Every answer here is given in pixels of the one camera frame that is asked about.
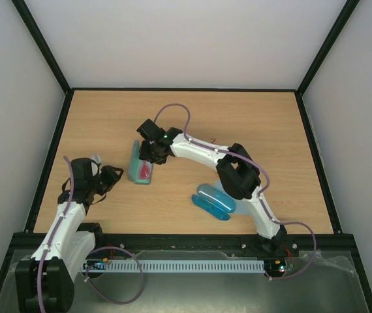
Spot red sunglasses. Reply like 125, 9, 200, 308
139, 161, 152, 181

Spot green glasses case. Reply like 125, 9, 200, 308
128, 140, 152, 185

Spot blue transparent glasses case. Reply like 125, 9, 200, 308
191, 184, 236, 221

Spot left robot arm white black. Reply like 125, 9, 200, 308
14, 156, 124, 312

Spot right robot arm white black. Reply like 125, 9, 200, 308
137, 119, 287, 256

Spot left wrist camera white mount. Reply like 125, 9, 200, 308
91, 155, 102, 165

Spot light blue slotted cable duct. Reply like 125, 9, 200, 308
80, 258, 267, 274

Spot black metal frame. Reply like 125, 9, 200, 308
0, 1, 372, 312

